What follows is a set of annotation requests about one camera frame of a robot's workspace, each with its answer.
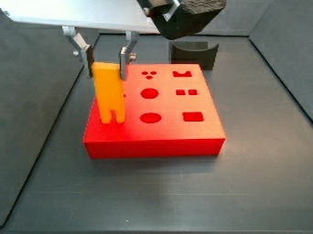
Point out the silver flat gripper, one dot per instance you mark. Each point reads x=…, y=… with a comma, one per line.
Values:
x=103, y=14

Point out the yellow square-circle peg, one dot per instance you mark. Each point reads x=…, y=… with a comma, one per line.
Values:
x=108, y=91

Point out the black curved holder stand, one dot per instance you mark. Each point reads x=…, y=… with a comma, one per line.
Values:
x=192, y=52

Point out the red shape-sorter block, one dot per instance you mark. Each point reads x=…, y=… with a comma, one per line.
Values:
x=171, y=118

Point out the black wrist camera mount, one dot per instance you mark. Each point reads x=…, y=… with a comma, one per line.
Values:
x=179, y=18

